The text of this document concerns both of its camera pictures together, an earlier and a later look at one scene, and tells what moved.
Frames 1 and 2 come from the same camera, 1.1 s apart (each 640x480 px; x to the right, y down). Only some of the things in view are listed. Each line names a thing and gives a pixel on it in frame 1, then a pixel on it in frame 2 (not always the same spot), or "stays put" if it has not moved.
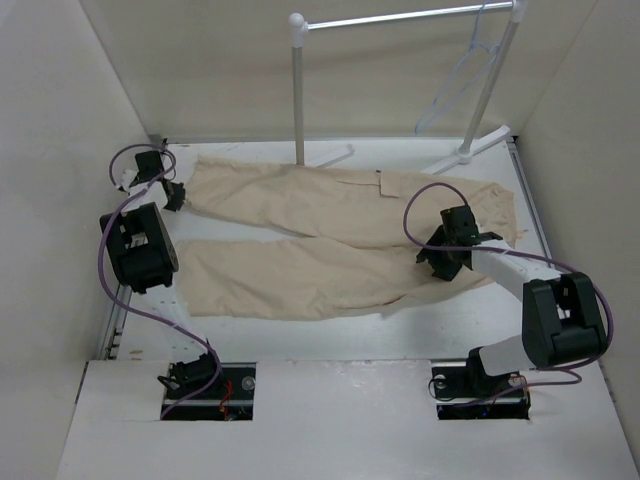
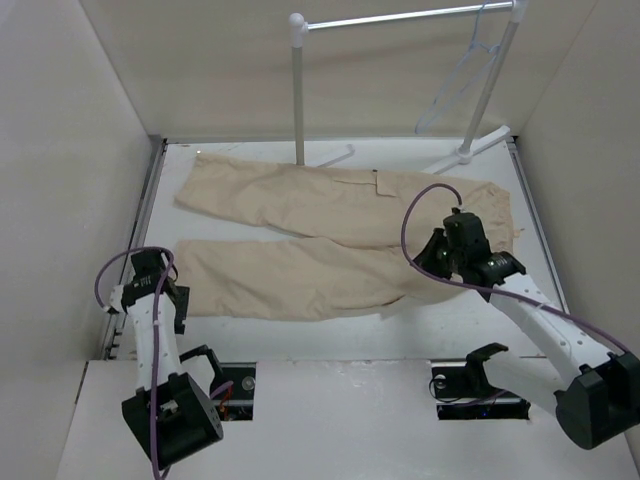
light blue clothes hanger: x=475 y=62 stays put
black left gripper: x=178 y=197 to x=180 y=310
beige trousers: x=292 y=240 stays put
